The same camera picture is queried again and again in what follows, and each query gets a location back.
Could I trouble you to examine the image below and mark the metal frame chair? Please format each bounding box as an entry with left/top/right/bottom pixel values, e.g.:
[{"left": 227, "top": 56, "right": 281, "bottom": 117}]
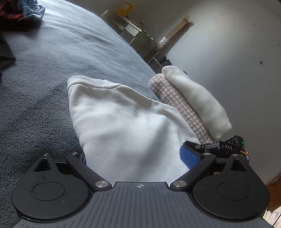
[{"left": 147, "top": 51, "right": 164, "bottom": 68}]

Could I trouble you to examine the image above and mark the pale wooden desk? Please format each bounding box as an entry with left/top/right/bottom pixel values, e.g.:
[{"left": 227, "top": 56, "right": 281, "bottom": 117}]
[{"left": 113, "top": 16, "right": 159, "bottom": 59}]

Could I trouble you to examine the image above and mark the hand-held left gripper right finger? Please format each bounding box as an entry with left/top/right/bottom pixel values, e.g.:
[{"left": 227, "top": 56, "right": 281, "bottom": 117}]
[{"left": 170, "top": 146, "right": 251, "bottom": 192}]

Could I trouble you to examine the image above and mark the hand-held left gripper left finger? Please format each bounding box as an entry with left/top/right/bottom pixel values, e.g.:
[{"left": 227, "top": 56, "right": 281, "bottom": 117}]
[{"left": 33, "top": 152, "right": 110, "bottom": 192}]

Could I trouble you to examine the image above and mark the long cardboard box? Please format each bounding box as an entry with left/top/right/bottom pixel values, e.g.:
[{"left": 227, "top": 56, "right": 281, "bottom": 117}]
[{"left": 158, "top": 15, "right": 191, "bottom": 47}]

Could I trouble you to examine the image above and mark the folded white fluffy garment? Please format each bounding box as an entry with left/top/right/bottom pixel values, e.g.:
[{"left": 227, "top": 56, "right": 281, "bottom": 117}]
[{"left": 162, "top": 65, "right": 233, "bottom": 139}]

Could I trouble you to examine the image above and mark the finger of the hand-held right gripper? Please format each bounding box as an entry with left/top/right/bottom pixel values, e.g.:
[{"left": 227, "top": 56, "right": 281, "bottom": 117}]
[{"left": 183, "top": 141, "right": 206, "bottom": 153}]

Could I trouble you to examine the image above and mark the light blue garment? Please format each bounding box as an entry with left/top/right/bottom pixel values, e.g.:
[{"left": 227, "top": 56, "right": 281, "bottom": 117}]
[{"left": 18, "top": 0, "right": 45, "bottom": 21}]

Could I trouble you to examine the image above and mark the folded pink houndstooth garment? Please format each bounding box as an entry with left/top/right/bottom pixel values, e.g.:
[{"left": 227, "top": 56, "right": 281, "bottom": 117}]
[{"left": 148, "top": 73, "right": 214, "bottom": 144}]

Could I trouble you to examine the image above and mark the black bag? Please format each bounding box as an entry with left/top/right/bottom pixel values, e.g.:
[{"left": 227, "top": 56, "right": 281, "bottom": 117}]
[{"left": 157, "top": 56, "right": 171, "bottom": 68}]

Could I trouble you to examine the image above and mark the black orange plaid garment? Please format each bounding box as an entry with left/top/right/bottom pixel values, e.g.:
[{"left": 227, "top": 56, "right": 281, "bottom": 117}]
[{"left": 0, "top": 0, "right": 27, "bottom": 21}]

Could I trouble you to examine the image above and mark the yellow bag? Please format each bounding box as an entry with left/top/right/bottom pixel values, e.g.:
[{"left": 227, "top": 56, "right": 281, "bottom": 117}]
[{"left": 117, "top": 2, "right": 134, "bottom": 16}]

